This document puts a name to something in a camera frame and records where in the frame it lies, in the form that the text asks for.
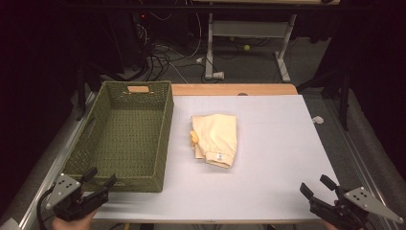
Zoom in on white metal desk frame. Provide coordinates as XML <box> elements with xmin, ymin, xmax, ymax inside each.
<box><xmin>204</xmin><ymin>11</ymin><xmax>299</xmax><ymax>83</ymax></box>

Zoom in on person's left hand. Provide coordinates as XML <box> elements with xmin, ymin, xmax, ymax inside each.
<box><xmin>52</xmin><ymin>210</ymin><xmax>98</xmax><ymax>230</ymax></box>

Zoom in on green woven basket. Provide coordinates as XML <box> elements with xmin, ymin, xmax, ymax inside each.
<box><xmin>61</xmin><ymin>80</ymin><xmax>175</xmax><ymax>194</ymax></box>

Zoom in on pale yellow pants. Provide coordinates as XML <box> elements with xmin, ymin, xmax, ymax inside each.
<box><xmin>189</xmin><ymin>113</ymin><xmax>238</xmax><ymax>170</ymax></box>

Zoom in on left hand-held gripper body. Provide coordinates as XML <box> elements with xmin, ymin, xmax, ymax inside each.
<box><xmin>45</xmin><ymin>172</ymin><xmax>110</xmax><ymax>223</ymax></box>

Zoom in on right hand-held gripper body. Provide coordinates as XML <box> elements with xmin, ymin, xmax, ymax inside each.
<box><xmin>308</xmin><ymin>186</ymin><xmax>405</xmax><ymax>230</ymax></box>

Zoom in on white paper sheet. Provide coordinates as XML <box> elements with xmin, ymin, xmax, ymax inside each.
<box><xmin>0</xmin><ymin>218</ymin><xmax>22</xmax><ymax>230</ymax></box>

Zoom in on black metal stand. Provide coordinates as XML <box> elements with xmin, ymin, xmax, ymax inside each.
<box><xmin>296</xmin><ymin>60</ymin><xmax>352</xmax><ymax>132</ymax></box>
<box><xmin>75</xmin><ymin>60</ymin><xmax>97</xmax><ymax>123</ymax></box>

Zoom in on tangle of floor cables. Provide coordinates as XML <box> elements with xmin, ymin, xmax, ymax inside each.
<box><xmin>135</xmin><ymin>12</ymin><xmax>205</xmax><ymax>83</ymax></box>

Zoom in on wooden table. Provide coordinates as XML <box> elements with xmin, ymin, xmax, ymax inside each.
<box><xmin>92</xmin><ymin>82</ymin><xmax>325</xmax><ymax>225</ymax></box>

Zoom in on aluminium rail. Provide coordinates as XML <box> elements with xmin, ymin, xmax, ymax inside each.
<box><xmin>17</xmin><ymin>90</ymin><xmax>99</xmax><ymax>230</ymax></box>
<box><xmin>320</xmin><ymin>95</ymin><xmax>403</xmax><ymax>230</ymax></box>

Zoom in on white board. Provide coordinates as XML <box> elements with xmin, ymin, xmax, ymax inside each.
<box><xmin>93</xmin><ymin>94</ymin><xmax>340</xmax><ymax>222</ymax></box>

